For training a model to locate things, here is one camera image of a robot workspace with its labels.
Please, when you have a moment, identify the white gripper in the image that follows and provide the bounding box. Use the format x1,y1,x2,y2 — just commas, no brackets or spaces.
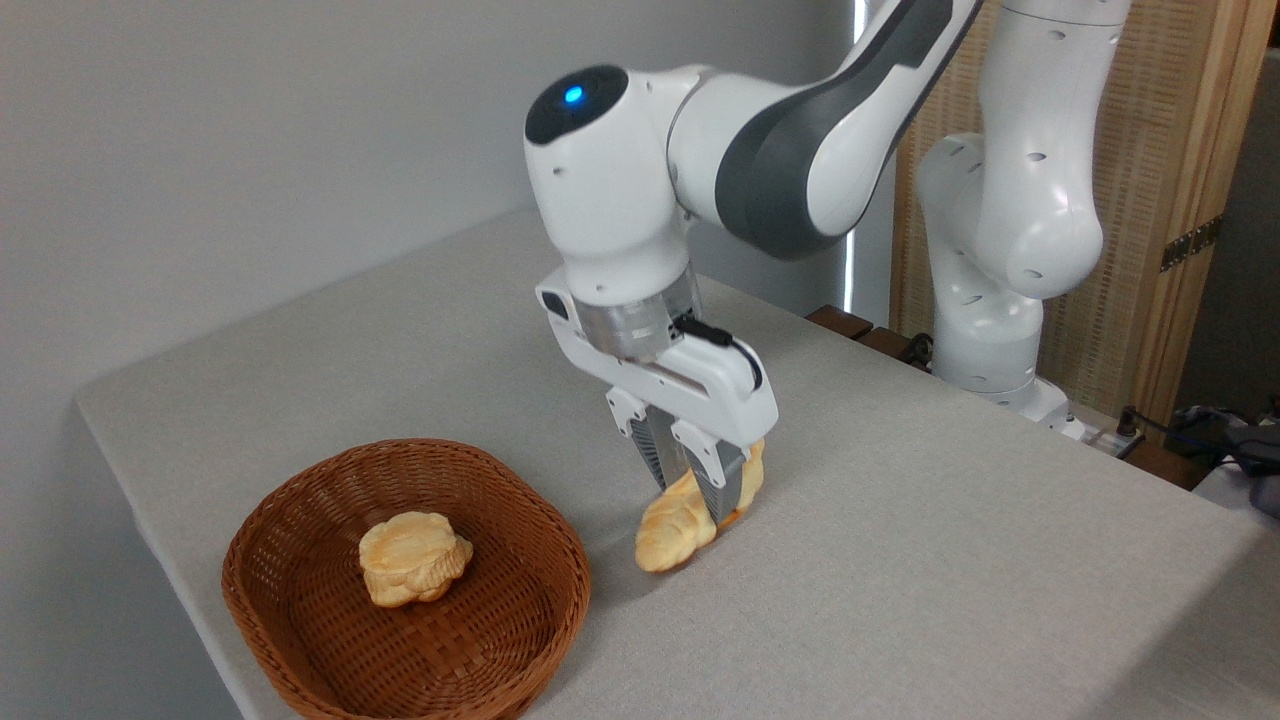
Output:
535,266,779,527

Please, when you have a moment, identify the long braided bread loaf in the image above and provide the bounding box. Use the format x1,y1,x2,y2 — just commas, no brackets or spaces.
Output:
634,438,766,574

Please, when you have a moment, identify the round golden bread roll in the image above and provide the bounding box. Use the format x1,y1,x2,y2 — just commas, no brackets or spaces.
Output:
358,511,475,608

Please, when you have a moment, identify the brown woven wicker basket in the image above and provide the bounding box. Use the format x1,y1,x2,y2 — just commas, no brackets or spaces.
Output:
221,438,592,720

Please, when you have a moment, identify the dark brown wooden block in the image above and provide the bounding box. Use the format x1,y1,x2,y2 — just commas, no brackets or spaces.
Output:
806,305,875,342
857,327,914,362

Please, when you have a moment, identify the grey tablecloth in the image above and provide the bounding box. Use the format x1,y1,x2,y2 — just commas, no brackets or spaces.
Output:
75,207,1280,720

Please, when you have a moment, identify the white power strip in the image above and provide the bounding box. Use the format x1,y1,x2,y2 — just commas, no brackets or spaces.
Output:
1060,415,1146,459

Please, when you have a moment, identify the metal screen hinge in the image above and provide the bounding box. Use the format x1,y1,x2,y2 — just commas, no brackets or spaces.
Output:
1160,215,1223,273

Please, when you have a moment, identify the rattan wooden folding screen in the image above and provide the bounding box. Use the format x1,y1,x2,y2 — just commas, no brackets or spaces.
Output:
890,0,1280,433

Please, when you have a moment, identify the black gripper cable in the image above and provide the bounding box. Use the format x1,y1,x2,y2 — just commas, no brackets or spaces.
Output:
675,315,765,393

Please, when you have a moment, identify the dark bundle of cables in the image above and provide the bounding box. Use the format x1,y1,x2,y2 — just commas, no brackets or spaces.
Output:
1172,398,1280,517

